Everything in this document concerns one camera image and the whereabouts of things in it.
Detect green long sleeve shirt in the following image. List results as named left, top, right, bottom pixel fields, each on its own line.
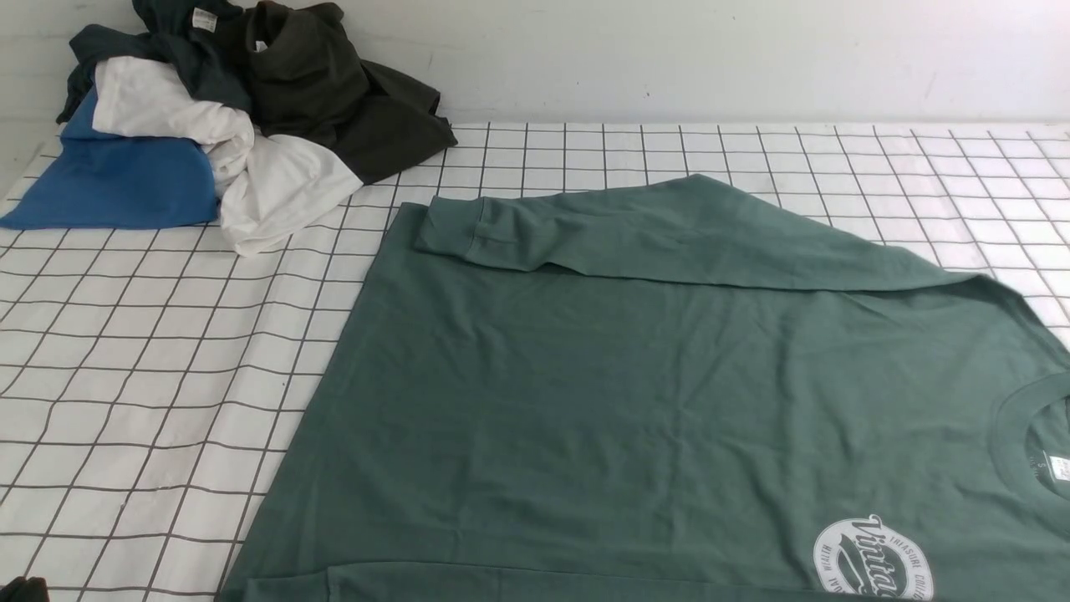
left=218, top=176, right=1067, bottom=601

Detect white shirt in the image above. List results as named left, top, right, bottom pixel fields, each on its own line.
left=92, top=57, right=362, bottom=257

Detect dark olive shirt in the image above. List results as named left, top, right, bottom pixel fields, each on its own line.
left=236, top=1, right=457, bottom=184

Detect dark teal shirt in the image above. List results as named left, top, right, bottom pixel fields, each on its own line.
left=56, top=1, right=253, bottom=125

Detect blue shirt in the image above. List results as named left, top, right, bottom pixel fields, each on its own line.
left=1, top=90, right=217, bottom=230

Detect white grid tablecloth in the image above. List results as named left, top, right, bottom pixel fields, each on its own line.
left=1, top=123, right=1069, bottom=601

